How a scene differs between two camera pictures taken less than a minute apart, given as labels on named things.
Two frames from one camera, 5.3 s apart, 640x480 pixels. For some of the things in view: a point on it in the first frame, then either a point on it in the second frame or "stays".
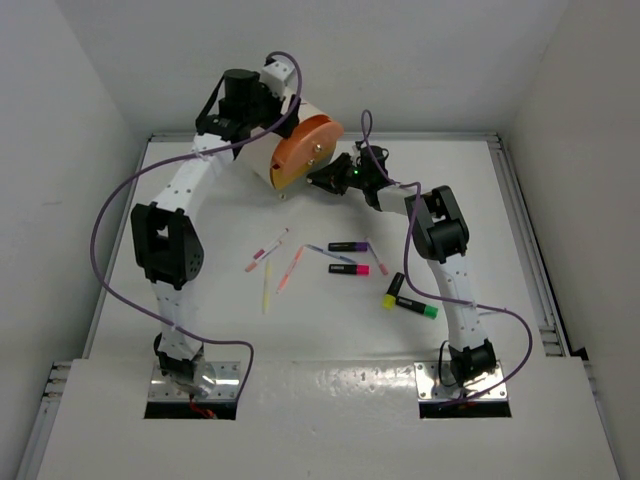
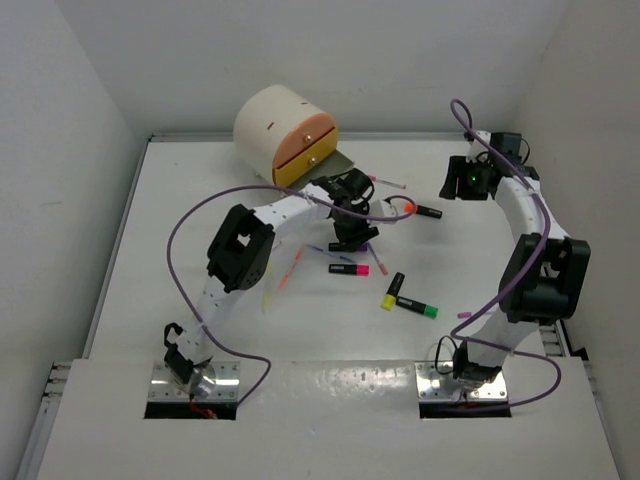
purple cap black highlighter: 348,246 stays
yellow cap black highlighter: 389,299 stays
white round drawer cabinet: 286,161 stays
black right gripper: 325,178 → 454,185
